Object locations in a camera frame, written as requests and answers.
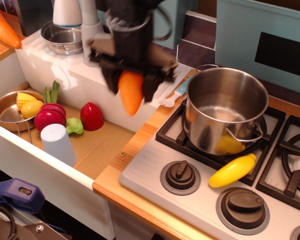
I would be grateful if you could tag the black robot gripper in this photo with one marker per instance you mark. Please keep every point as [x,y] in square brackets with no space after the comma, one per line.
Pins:
[131,47]

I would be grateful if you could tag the small orange toy carrot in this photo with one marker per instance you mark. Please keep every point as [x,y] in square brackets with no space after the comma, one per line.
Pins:
[130,88]

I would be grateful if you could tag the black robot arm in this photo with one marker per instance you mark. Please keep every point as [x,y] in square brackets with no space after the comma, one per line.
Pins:
[132,10]

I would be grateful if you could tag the small steel pot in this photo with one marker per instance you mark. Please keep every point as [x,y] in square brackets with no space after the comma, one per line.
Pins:
[62,41]

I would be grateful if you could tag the large steel cooking pot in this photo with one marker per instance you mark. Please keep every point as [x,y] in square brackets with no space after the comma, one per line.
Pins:
[224,107]

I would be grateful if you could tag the large orange toy carrot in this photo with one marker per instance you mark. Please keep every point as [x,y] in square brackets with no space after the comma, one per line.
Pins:
[8,34]

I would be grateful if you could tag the white blue toy can opener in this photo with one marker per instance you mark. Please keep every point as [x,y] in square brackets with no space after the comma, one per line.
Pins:
[178,93]

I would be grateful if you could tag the red toy pepper half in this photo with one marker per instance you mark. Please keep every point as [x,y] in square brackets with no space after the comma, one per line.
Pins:
[91,117]

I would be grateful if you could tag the grey toy faucet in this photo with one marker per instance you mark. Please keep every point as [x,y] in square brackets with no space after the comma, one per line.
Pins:
[91,28]

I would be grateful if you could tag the left black burner grate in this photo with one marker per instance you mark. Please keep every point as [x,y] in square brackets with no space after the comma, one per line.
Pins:
[172,134]

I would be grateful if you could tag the black burner grate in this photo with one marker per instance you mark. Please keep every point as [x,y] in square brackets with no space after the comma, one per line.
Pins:
[172,134]
[281,176]

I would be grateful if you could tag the green toy broccoli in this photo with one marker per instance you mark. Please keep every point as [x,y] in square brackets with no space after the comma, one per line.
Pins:
[74,125]

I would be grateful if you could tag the red toy radish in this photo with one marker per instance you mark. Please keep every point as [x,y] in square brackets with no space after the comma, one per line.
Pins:
[51,112]

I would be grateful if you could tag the white soap bottle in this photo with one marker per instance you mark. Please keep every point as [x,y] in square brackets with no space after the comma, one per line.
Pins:
[67,13]

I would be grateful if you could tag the light blue plastic cup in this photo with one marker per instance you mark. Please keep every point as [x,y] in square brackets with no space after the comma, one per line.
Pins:
[57,143]

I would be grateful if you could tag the yellow toy lemon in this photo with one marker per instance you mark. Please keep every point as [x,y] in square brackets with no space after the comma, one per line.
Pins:
[31,108]

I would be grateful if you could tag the left black stove knob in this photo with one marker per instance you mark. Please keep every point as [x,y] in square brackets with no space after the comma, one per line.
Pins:
[180,178]

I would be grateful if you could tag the yellow toy corn piece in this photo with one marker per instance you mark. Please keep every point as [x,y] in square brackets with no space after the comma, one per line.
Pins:
[23,98]

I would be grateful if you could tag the steel bowl on stand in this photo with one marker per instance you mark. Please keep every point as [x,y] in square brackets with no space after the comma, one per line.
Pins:
[12,119]

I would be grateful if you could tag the white toy sink basin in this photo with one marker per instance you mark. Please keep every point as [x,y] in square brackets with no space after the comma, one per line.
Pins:
[61,184]

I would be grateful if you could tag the yellow toy banana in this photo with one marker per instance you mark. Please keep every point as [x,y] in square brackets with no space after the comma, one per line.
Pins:
[233,171]

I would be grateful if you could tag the blue clamp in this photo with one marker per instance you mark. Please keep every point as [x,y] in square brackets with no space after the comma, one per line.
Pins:
[21,195]

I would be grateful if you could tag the middle black stove knob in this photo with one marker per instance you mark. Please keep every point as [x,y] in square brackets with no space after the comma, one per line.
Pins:
[242,211]

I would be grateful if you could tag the grey toy stove top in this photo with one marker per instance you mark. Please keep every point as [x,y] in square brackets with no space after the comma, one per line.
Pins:
[142,175]

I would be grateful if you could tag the right black burner grate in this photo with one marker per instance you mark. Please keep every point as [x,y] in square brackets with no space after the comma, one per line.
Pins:
[281,176]

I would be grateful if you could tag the black metal camera mount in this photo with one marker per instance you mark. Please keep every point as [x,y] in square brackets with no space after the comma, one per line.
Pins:
[10,230]

